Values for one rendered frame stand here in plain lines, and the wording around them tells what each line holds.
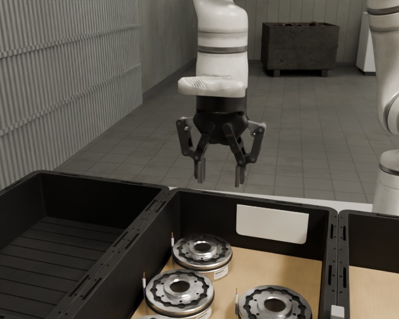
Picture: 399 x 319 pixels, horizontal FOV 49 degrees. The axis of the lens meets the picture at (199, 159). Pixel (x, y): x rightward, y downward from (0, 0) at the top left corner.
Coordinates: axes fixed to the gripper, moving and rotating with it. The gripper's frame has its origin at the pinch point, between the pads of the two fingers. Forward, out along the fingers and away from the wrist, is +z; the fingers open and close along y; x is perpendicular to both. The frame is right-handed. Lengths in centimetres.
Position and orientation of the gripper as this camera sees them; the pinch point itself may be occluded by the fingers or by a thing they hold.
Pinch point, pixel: (220, 175)
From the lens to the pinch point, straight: 69.2
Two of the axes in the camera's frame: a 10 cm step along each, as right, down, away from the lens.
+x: -2.8, 3.5, -9.0
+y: -9.6, -1.0, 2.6
